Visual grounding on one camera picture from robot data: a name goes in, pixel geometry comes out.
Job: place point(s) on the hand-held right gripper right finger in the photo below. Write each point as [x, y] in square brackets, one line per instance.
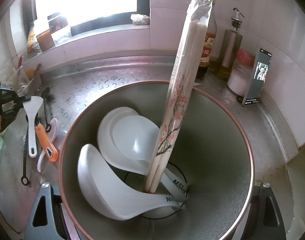
[265, 192]

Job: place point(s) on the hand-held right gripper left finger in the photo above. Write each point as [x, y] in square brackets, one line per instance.
[45, 192]

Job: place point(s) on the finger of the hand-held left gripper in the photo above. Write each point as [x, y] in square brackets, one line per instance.
[23, 99]

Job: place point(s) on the white rice paddle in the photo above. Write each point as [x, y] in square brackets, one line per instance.
[32, 112]

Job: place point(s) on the black measuring spoon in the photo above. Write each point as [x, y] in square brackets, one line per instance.
[25, 155]
[45, 97]

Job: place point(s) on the white plastic spoon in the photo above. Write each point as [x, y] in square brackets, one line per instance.
[53, 125]

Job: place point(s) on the white printed soup spoon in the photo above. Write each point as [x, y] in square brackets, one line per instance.
[97, 180]
[105, 130]

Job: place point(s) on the red metal canister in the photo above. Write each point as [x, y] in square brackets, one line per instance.
[212, 135]

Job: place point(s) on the translucent white soup spoon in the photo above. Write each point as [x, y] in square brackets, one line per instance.
[135, 140]

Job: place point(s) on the wooden chopsticks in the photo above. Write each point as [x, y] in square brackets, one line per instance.
[177, 100]

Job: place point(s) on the white plastic tray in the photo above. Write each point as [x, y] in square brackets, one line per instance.
[30, 82]

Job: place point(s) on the dark lidded jar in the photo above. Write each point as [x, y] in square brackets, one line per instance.
[57, 23]

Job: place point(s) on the smartphone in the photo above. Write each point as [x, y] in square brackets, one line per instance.
[258, 77]

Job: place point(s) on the salt jar red lid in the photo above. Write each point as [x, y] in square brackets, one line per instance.
[238, 80]

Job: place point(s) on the white paper scrap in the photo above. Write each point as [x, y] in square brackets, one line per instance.
[197, 83]

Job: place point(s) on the white cloth ball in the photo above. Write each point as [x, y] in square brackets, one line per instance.
[140, 19]

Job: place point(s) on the steel oil dispenser bottle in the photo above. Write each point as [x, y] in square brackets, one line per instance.
[228, 52]

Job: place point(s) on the vinegar bottle yellow cap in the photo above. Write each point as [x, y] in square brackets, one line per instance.
[205, 52]

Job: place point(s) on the dark window frame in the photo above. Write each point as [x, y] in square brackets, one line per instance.
[105, 26]

